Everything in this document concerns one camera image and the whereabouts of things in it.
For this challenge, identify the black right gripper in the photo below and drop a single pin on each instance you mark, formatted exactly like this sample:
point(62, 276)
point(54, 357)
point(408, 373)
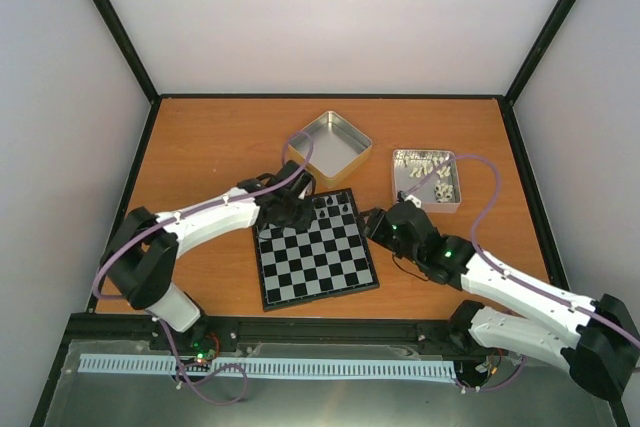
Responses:
point(375, 227)

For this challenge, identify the light blue cable duct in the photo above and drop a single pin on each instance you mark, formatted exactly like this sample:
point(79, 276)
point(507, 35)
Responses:
point(274, 368)

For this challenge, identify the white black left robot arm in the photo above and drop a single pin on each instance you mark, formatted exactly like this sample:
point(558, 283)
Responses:
point(140, 258)

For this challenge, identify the black white chess board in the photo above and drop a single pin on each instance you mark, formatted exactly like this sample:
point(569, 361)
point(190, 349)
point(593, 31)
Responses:
point(331, 258)

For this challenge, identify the gold square tin box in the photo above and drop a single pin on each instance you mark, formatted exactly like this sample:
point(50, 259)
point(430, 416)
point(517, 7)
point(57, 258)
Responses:
point(337, 148)

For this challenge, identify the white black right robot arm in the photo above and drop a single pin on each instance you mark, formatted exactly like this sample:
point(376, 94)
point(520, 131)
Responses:
point(595, 341)

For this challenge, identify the white patterned tin lid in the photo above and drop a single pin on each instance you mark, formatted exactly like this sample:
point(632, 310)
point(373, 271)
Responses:
point(405, 161)

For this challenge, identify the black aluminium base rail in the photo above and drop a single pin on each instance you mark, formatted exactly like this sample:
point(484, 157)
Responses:
point(450, 339)

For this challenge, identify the black enclosure frame post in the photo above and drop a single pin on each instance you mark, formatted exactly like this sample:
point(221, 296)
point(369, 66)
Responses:
point(543, 41)

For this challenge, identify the black front left frame post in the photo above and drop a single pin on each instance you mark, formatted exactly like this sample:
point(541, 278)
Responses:
point(119, 34)

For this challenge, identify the white chess pieces pile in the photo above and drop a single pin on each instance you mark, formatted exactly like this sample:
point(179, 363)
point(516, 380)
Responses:
point(434, 180)

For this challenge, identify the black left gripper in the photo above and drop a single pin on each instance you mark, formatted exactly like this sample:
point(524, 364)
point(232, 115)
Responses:
point(304, 222)

